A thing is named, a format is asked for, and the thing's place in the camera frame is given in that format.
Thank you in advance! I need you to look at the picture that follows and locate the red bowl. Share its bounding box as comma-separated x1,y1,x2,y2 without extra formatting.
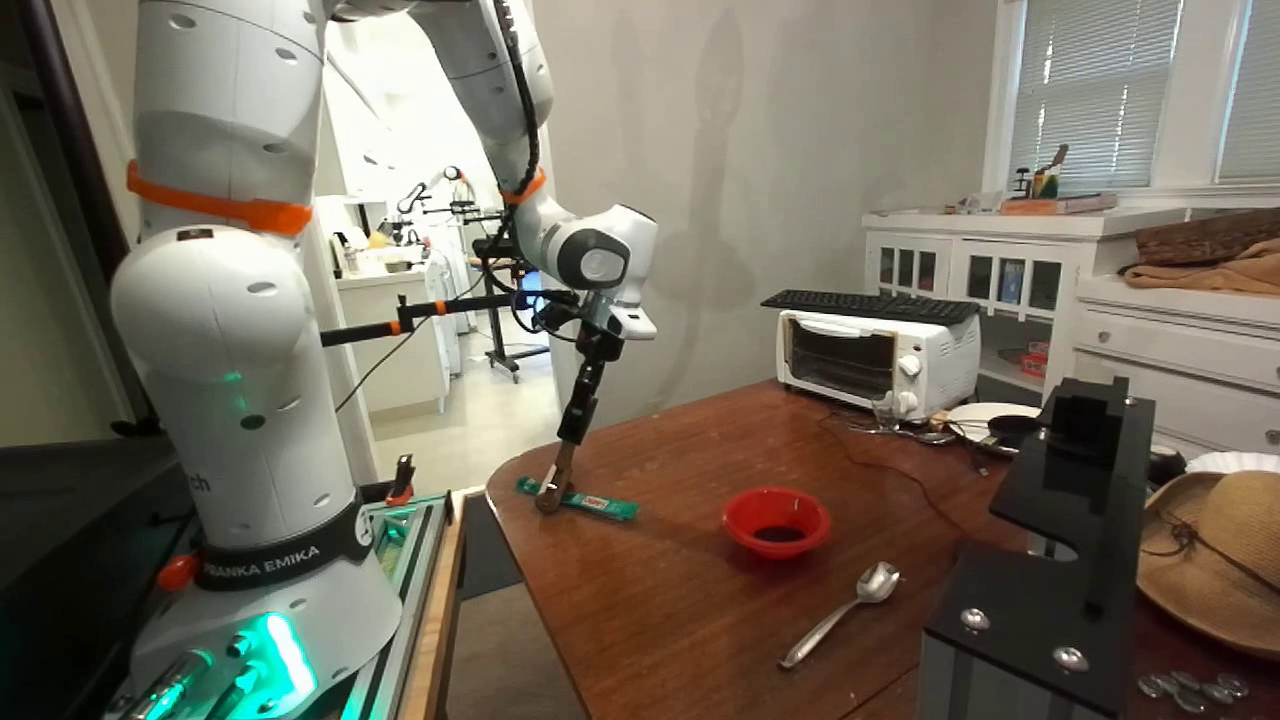
718,489,832,562

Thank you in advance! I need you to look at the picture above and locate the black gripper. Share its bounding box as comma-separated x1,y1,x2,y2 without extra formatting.
554,307,624,449

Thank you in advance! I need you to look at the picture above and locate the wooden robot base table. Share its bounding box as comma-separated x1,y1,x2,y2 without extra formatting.
394,496,462,720

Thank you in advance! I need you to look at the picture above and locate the green packet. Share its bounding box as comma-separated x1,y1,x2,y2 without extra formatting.
515,477,640,526

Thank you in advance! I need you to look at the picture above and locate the white cabinet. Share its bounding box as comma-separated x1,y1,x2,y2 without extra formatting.
864,209,1280,453

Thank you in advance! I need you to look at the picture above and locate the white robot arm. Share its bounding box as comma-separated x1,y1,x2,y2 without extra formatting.
112,0,655,718

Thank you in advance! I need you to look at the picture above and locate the black pan on plate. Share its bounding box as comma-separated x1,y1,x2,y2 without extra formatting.
942,402,1040,453

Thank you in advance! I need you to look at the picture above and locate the metal spoon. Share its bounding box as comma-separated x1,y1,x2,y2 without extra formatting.
781,562,903,671

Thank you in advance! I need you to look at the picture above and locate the white toaster oven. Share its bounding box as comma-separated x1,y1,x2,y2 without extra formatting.
768,288,978,425

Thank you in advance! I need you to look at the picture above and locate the aluminium frame camera stand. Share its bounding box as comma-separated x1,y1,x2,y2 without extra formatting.
915,380,1155,720

